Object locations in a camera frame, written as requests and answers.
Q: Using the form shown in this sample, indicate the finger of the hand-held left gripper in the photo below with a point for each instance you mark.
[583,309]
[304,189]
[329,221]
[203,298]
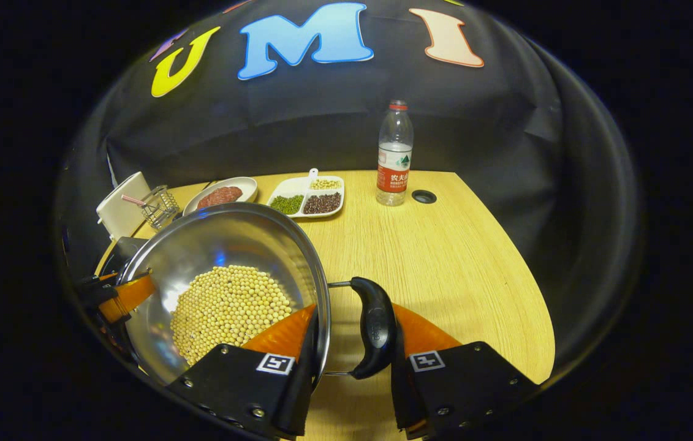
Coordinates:
[132,294]

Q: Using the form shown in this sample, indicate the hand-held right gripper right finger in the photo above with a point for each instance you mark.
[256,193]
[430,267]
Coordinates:
[401,392]

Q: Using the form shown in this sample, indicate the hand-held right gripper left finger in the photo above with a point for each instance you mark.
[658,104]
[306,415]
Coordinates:
[300,404]

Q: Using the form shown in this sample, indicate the black induction cooktop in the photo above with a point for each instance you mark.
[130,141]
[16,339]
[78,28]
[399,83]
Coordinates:
[122,254]

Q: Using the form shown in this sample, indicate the stainless steel pot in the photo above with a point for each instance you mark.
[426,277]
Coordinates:
[211,239]

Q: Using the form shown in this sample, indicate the soybeans in pot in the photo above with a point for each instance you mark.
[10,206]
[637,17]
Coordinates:
[230,312]

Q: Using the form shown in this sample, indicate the white toaster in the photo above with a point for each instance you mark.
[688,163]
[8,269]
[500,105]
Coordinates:
[122,211]

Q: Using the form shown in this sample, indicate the pink straw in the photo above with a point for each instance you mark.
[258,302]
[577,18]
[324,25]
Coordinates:
[132,199]

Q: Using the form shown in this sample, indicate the brown meat patty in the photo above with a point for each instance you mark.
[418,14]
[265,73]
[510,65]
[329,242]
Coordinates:
[231,193]
[208,199]

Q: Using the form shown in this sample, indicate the round white plate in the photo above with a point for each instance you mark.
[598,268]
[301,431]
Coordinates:
[247,187]

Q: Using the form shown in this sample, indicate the pile of green beans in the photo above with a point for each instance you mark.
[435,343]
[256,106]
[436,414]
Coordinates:
[287,204]

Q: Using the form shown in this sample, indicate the white divided dish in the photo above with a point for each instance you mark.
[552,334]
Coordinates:
[294,187]

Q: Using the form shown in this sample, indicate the black desk grommet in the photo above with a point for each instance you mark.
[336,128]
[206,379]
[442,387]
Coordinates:
[424,196]

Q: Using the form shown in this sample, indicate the pile of red beans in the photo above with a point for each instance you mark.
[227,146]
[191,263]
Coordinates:
[322,203]

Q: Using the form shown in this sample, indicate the clear plastic water bottle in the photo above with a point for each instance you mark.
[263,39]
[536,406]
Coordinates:
[394,177]

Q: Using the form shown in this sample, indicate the small pile of yellow beans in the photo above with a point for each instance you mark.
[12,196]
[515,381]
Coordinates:
[325,184]

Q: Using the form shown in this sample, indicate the black backdrop cloth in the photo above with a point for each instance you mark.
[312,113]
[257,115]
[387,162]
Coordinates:
[321,116]

